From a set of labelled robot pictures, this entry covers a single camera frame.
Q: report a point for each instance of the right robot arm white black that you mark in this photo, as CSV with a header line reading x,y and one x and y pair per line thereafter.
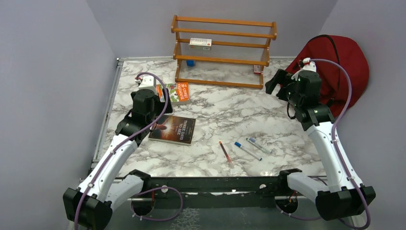
x,y
344,192

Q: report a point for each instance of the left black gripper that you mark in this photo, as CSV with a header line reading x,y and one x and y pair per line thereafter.
x,y
161,104

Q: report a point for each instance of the small red white box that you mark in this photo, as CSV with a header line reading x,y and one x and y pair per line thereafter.
x,y
257,69

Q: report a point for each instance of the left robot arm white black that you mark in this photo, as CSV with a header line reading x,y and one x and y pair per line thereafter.
x,y
93,202

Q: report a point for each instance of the white box on shelf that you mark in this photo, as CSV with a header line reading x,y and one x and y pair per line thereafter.
x,y
200,44

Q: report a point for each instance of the red pen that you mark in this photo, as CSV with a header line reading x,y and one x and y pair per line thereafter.
x,y
226,155

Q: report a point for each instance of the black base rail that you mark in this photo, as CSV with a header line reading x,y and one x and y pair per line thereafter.
x,y
209,192

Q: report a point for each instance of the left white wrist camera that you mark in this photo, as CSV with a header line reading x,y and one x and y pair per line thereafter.
x,y
147,82

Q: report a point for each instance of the wooden three-tier shelf rack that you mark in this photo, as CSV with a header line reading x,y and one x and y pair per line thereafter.
x,y
237,46

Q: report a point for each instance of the blue capped white marker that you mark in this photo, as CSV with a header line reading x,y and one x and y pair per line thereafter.
x,y
248,151

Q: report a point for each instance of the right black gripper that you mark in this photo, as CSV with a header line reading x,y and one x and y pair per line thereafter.
x,y
281,77

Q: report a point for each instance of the dark book three days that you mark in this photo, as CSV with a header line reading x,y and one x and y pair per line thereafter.
x,y
173,129

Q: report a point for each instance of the orange green children's book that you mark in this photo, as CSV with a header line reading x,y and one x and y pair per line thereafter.
x,y
178,93

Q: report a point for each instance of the small blue cube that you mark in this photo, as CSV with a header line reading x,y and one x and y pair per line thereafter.
x,y
190,63

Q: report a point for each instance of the clear pen blue cap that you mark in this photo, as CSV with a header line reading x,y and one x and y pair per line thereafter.
x,y
259,146

